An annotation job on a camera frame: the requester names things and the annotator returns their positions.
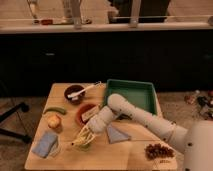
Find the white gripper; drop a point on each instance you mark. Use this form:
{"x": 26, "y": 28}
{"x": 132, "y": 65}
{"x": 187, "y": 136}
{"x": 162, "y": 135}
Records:
{"x": 96, "y": 125}

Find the yellow banana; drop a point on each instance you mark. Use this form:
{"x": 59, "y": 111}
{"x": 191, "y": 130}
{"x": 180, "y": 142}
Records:
{"x": 83, "y": 139}

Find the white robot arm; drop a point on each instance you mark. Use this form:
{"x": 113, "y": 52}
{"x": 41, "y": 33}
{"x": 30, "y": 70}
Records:
{"x": 196, "y": 143}

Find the green plastic cup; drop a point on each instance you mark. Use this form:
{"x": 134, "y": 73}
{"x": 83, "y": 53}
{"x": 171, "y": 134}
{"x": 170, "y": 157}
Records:
{"x": 83, "y": 147}

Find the white block in bowl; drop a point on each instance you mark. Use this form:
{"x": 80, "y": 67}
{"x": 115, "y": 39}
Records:
{"x": 88, "y": 114}

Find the grey triangular cloth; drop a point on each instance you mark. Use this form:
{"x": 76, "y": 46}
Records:
{"x": 115, "y": 135}

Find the orange terracotta bowl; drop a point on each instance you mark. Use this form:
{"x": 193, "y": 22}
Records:
{"x": 82, "y": 109}

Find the yellow apple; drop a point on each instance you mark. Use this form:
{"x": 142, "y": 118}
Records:
{"x": 54, "y": 121}

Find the dark brown bowl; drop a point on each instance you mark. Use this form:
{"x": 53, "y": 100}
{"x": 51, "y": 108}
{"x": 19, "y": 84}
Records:
{"x": 74, "y": 88}

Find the green plastic tray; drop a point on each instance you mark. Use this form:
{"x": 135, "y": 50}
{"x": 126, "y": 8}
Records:
{"x": 141, "y": 94}

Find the bunch of red grapes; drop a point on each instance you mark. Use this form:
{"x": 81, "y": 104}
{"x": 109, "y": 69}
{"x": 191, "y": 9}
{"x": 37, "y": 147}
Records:
{"x": 154, "y": 151}

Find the black office chair base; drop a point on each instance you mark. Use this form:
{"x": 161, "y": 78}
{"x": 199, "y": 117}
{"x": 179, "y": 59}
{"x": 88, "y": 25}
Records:
{"x": 11, "y": 124}

